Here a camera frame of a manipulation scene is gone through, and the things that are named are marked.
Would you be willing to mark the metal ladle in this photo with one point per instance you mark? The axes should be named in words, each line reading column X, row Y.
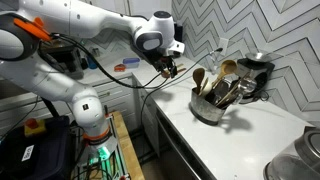
column 246, row 85

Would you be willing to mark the light wooden spoon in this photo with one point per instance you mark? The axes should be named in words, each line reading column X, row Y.
column 228, row 66

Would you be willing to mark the black coffee maker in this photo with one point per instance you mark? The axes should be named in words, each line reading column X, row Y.
column 263, row 71

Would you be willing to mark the yellow emergency stop button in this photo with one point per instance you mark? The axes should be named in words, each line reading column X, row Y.
column 33, row 127

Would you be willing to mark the metal utensil holder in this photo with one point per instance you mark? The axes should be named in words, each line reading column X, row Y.
column 203, row 110

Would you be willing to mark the black tripod pole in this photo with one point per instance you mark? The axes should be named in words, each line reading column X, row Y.
column 50, row 107

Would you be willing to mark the slotted wooden spatula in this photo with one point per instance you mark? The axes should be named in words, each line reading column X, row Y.
column 181, row 70

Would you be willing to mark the dark kitchen utensil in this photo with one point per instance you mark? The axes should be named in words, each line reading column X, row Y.
column 221, row 88

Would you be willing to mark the blue bottle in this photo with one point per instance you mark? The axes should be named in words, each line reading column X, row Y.
column 91, row 62

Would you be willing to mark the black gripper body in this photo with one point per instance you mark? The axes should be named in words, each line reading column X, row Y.
column 161, row 61

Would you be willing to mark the dishwasher front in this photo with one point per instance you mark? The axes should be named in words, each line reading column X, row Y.
column 176, row 150

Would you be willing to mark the wooden bench board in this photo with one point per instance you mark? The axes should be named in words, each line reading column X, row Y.
column 128, row 150

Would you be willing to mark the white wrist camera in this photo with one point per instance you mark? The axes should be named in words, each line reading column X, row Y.
column 176, row 48

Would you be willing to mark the black countertop appliance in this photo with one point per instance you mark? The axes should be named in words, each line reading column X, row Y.
column 65, row 60

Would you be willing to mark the black microwave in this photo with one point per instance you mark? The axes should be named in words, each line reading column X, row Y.
column 178, row 31

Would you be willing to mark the dark wooden spoon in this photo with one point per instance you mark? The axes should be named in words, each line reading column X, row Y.
column 198, row 76

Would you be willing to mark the black equipment case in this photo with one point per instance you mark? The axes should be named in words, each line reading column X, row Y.
column 40, row 153

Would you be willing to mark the small orange object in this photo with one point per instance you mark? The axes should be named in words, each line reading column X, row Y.
column 120, row 67

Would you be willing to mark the blue-lid plastic container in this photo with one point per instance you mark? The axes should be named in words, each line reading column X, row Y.
column 131, row 62

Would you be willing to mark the white drawer cabinet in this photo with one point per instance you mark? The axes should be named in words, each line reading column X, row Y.
column 115, row 96

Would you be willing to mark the white spoon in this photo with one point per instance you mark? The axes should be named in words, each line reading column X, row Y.
column 206, row 87

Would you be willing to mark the white wall outlet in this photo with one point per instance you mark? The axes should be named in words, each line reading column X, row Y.
column 223, row 43

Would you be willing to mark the steel pot with glass lid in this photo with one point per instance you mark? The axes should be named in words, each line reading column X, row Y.
column 293, row 160

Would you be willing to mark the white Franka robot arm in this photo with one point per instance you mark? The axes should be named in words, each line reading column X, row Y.
column 66, row 83

